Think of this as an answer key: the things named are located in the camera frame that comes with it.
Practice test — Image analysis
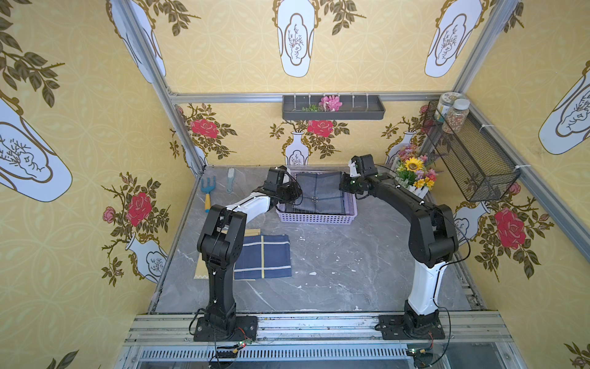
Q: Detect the grey checked pillowcase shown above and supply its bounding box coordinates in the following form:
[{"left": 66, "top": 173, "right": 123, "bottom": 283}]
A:
[{"left": 292, "top": 172, "right": 346, "bottom": 213}]

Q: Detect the black grid pillowcase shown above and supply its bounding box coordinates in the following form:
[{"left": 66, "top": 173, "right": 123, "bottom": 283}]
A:
[{"left": 287, "top": 209, "right": 348, "bottom": 216}]

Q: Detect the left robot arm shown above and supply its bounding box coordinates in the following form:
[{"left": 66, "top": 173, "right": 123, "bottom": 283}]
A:
[{"left": 198, "top": 165, "right": 302, "bottom": 336}]

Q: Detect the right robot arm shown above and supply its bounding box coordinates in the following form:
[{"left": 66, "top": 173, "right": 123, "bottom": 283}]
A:
[{"left": 340, "top": 155, "right": 459, "bottom": 337}]

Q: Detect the lilac plastic basket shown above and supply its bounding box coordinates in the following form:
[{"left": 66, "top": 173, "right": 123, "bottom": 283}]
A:
[{"left": 276, "top": 170, "right": 357, "bottom": 225}]

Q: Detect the navy plaid folded pillowcase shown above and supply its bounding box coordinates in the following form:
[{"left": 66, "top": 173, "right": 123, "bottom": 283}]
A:
[{"left": 234, "top": 235, "right": 292, "bottom": 281}]

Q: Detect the tan folded pillowcase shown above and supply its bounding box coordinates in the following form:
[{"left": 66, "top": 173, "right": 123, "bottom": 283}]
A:
[{"left": 194, "top": 229, "right": 261, "bottom": 280}]

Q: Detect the flower box white fence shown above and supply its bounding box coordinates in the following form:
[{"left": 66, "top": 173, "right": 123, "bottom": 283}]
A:
[{"left": 391, "top": 145, "right": 438, "bottom": 199}]

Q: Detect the light blue small brush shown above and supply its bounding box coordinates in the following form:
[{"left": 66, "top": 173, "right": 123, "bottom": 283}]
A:
[{"left": 226, "top": 168, "right": 235, "bottom": 194}]

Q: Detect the blue yellow garden fork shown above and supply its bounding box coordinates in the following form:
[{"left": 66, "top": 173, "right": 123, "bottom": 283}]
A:
[{"left": 201, "top": 176, "right": 216, "bottom": 213}]

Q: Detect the pink artificial flower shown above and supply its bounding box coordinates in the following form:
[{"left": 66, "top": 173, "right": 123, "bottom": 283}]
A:
[{"left": 319, "top": 95, "right": 343, "bottom": 112}]

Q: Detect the glass jar back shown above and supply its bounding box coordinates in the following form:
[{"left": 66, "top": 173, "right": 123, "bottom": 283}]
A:
[{"left": 433, "top": 92, "right": 463, "bottom": 121}]

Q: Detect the glass jar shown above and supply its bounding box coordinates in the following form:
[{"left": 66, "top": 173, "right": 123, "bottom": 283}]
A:
[
  {"left": 442, "top": 98, "right": 470, "bottom": 134},
  {"left": 433, "top": 92, "right": 463, "bottom": 121}
]

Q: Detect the glass jar front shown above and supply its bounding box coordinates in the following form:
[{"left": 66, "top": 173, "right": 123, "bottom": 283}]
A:
[{"left": 442, "top": 98, "right": 470, "bottom": 134}]

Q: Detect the grey wall tray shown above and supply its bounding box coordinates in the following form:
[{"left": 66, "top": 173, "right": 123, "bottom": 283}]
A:
[{"left": 282, "top": 94, "right": 386, "bottom": 121}]

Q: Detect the black wire mesh shelf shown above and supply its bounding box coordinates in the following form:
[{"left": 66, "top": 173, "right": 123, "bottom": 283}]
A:
[{"left": 423, "top": 101, "right": 521, "bottom": 202}]

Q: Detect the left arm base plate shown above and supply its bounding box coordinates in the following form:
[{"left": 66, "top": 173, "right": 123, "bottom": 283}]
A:
[{"left": 193, "top": 315, "right": 258, "bottom": 342}]

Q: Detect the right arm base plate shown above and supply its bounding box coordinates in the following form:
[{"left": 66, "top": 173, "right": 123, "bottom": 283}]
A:
[{"left": 375, "top": 313, "right": 446, "bottom": 340}]

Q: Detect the aluminium rail frame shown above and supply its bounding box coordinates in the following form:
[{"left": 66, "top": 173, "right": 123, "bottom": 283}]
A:
[{"left": 115, "top": 311, "right": 525, "bottom": 368}]

